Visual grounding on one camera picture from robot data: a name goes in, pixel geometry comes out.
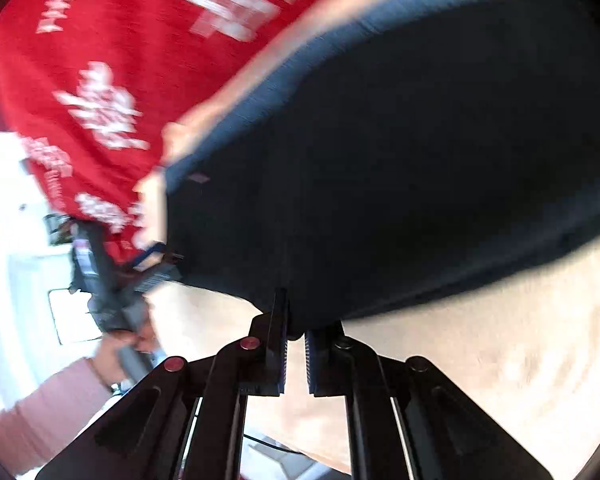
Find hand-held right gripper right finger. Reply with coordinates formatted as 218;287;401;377
304;320;554;480

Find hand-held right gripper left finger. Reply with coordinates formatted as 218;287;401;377
34;288;290;480

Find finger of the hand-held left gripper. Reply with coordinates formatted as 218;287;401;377
116;241;184;292

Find black shorts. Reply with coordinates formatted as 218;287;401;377
161;0;600;337

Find person's left forearm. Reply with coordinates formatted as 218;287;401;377
0;357;112;477

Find person's left hand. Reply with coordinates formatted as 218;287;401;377
91;320;157;392

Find cream embossed towel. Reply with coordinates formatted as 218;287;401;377
132;0;600;476

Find red printed blanket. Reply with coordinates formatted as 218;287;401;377
0;0;381;266

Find black cable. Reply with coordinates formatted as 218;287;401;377
242;434;306;457

